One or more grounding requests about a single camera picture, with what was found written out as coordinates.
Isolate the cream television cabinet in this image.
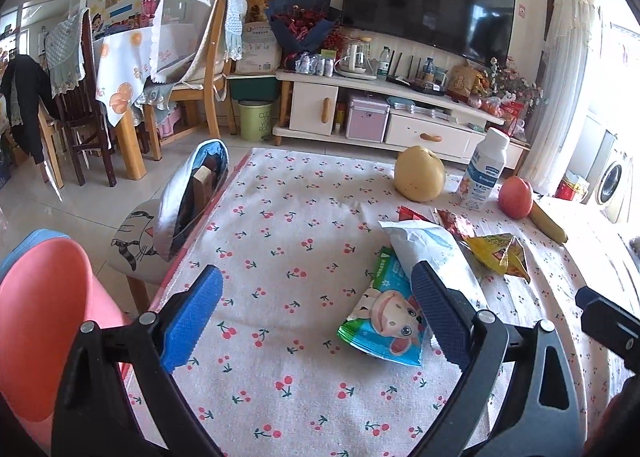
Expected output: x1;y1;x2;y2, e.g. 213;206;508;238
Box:
272;68;532;172

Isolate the large white light-blue packet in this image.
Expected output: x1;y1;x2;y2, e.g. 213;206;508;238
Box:
377;219;490;323

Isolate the red apple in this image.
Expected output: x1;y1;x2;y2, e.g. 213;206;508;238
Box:
497;176;534;220

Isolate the pink storage case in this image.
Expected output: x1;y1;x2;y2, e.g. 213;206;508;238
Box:
346;94;391;142

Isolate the pink plastic chair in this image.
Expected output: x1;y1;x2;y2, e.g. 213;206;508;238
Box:
0;228;133;443

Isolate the white lace trimmed cloth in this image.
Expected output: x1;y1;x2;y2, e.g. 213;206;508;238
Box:
147;0;223;85

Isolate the person's right forearm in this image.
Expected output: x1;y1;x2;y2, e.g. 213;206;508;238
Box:
606;379;640;457

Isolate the white paper bag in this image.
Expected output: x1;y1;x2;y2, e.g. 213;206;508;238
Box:
235;19;283;76

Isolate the teal lace chair cover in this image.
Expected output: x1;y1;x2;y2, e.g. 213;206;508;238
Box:
44;8;91;98

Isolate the orange print table cloth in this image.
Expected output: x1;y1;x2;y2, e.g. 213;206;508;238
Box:
94;27;161;128

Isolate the green waste bin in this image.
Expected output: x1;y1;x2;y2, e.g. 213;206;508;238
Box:
236;99;275;142

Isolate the cherry print tablecloth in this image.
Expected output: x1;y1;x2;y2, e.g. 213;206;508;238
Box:
125;147;640;457

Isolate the pink white flower arrangement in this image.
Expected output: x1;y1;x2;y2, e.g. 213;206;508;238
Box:
487;57;548;108

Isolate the black router with antennas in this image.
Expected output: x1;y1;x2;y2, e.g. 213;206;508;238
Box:
387;51;426;88

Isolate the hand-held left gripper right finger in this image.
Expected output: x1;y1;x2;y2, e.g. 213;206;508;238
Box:
410;260;587;457

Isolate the light blue crocheted cloth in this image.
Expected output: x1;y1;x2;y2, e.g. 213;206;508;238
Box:
220;0;249;62

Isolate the black jacket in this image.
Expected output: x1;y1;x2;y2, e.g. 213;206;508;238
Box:
0;54;53;165

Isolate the bag of orange fruit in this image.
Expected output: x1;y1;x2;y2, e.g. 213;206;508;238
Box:
470;94;526;122

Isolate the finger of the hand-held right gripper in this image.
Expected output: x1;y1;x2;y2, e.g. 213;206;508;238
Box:
575;286;640;378

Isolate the cat print cushion stool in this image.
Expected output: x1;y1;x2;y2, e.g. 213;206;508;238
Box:
109;199;173;318

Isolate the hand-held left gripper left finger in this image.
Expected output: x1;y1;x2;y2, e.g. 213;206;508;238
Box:
52;264;224;457

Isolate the red patterned candy wrapper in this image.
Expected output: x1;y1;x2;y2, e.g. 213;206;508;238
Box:
434;208;478;240

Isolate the white electric kettle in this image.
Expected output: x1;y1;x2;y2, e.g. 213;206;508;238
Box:
334;37;378;82

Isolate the white plastic bottle blue label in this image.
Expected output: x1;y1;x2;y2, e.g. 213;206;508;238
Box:
457;127;511;211

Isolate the yellow snack wrapper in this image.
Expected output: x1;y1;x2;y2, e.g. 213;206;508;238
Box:
462;232;532;284

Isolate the yellow banana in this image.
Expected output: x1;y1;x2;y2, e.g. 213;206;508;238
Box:
529;199;569;244

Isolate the dark blue wrapped bouquet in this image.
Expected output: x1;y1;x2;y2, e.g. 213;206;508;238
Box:
264;0;343;68

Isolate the green cartoon snack packet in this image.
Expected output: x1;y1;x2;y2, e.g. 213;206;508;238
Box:
336;246;432;369

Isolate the blue lined silver bag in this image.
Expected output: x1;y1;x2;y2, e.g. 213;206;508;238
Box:
151;138;230;259

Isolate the black flat television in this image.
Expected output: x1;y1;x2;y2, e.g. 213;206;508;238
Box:
341;0;517;68

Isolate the golden gift bag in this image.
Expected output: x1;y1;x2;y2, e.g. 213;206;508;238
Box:
447;62;481;100

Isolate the dark wooden chair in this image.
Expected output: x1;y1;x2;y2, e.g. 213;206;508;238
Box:
44;7;118;188

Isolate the white washing machine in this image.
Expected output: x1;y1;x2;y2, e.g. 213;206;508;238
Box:
590;129;633;224

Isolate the group of silver cans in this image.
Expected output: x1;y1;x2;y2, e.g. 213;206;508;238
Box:
295;52;336;78

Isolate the plain red snack wrapper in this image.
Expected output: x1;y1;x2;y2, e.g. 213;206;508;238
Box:
397;205;438;225

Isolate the lace covered standing air conditioner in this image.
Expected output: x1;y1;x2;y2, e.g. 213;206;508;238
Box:
517;0;598;195

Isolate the red yellow shopping bag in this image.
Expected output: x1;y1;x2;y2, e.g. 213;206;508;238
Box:
555;177;591;202

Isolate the light wooden chair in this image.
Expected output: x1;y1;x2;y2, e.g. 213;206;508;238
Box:
142;0;236;162

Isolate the yellow pear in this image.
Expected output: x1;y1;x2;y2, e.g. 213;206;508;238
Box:
394;146;447;202

